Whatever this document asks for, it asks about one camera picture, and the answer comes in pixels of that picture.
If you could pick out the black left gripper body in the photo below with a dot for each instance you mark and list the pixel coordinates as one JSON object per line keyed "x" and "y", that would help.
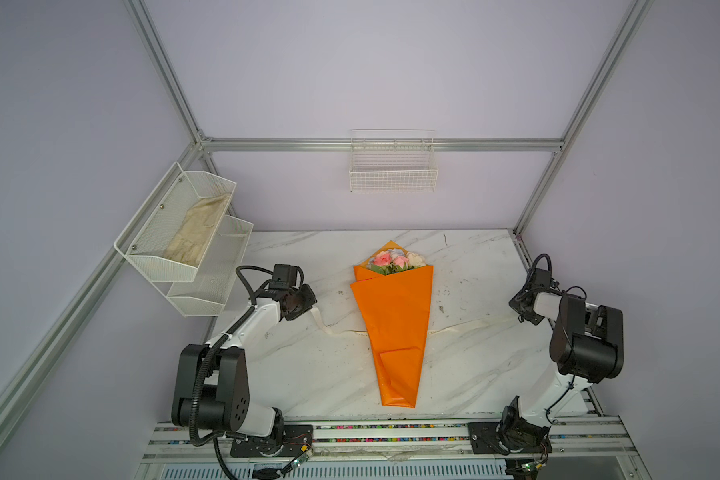
{"x": 302, "y": 301}

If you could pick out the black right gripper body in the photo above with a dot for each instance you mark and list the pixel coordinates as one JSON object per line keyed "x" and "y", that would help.
{"x": 516, "y": 302}

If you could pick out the orange wrapping paper sheet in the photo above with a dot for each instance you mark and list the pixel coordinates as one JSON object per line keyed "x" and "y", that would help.
{"x": 396, "y": 310}

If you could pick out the cream fake rose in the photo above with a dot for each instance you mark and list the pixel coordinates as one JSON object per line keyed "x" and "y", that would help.
{"x": 415, "y": 260}

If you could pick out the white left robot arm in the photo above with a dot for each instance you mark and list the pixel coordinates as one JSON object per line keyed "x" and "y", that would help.
{"x": 212, "y": 397}

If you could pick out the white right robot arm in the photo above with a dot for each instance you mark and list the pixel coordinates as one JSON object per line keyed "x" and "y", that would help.
{"x": 586, "y": 347}

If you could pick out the lower white mesh shelf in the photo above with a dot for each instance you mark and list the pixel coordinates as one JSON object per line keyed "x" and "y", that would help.
{"x": 208, "y": 293}

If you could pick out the white mesh shelf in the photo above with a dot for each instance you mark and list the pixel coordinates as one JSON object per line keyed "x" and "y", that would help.
{"x": 144, "y": 240}
{"x": 208, "y": 293}

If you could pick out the beige cloth glove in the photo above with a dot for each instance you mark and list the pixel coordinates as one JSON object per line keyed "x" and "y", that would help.
{"x": 194, "y": 235}

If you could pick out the upper white mesh shelf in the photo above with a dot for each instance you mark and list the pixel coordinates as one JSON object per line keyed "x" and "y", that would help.
{"x": 144, "y": 240}

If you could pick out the white wire wall basket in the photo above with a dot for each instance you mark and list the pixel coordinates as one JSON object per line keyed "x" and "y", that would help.
{"x": 394, "y": 171}

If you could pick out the aluminium frame crossbar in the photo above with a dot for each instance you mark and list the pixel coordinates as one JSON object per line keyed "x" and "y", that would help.
{"x": 382, "y": 144}

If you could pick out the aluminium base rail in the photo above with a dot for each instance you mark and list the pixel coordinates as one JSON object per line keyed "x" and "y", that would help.
{"x": 589, "y": 447}

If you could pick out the aluminium frame post right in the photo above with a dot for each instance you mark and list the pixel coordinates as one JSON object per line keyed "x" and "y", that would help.
{"x": 614, "y": 53}

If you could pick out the aluminium frame post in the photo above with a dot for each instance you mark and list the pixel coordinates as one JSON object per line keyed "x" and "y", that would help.
{"x": 148, "y": 33}
{"x": 614, "y": 53}

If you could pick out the aluminium frame post left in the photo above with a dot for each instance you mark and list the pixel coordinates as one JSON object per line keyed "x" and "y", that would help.
{"x": 148, "y": 33}

